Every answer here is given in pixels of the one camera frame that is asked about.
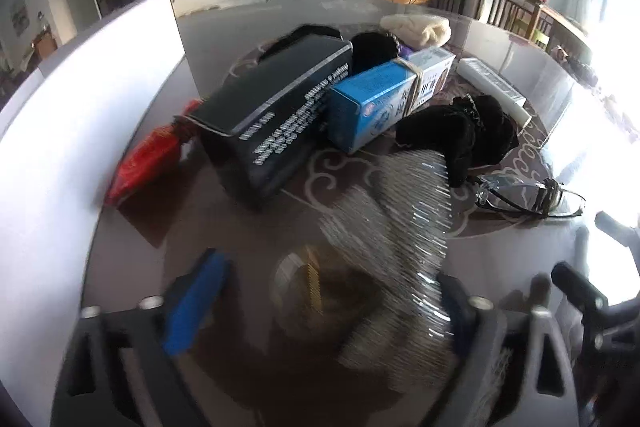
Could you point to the black frame eyeglasses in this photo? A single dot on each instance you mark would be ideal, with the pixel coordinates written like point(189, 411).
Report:
point(530, 194)

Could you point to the framed wall picture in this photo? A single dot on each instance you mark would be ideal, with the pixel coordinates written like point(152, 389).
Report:
point(19, 13)

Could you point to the blue medicine box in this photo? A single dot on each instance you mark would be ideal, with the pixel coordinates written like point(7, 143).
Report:
point(367, 107)

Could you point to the tan rubber band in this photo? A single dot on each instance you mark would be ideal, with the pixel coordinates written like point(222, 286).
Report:
point(414, 82)

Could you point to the black round velvet pouch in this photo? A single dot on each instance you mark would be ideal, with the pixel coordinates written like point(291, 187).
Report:
point(375, 49)

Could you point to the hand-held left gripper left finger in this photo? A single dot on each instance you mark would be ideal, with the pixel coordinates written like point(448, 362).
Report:
point(192, 307)

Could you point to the silver metallic pouch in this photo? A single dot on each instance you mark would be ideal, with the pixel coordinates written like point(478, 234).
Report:
point(410, 227)

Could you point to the black lace scrunchie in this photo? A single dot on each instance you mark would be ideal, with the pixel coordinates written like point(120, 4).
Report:
point(460, 137)

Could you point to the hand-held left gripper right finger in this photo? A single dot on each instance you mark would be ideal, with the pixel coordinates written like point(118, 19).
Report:
point(462, 314)

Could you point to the long white box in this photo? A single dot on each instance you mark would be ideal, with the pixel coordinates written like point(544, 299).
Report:
point(492, 84)

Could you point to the cream folded towel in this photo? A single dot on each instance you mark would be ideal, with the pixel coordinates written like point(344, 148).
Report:
point(415, 29)

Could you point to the small purple object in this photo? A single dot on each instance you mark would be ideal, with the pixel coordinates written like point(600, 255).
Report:
point(406, 53)

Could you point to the brown patterned glass desktop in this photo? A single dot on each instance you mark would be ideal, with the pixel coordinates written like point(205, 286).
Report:
point(240, 232)

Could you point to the dark wooden dining chair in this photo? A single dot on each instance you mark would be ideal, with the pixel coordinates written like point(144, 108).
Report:
point(505, 7)

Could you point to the red packet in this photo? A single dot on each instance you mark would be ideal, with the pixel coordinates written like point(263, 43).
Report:
point(145, 162)

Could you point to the white medicine box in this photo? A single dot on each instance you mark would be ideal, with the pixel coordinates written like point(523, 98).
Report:
point(435, 74)

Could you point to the black printed box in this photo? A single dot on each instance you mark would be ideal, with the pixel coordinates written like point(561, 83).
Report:
point(270, 122)

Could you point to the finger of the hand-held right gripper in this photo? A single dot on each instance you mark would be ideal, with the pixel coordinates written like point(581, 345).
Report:
point(580, 282)
point(615, 227)

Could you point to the white backdrop board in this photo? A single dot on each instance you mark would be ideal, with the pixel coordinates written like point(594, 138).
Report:
point(85, 107)

